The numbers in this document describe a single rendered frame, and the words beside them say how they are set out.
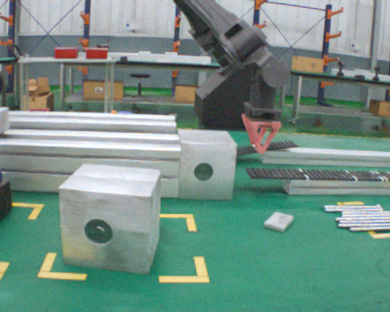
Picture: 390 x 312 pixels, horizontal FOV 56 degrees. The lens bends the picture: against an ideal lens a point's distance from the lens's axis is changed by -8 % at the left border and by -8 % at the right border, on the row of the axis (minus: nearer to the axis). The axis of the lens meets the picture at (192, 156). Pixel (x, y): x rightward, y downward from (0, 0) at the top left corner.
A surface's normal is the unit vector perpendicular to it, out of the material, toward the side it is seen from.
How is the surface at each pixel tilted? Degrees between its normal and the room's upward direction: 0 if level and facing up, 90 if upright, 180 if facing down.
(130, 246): 90
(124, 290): 0
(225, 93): 90
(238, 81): 90
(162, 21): 90
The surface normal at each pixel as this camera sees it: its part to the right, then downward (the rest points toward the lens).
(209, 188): 0.08, 0.28
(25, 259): 0.06, -0.96
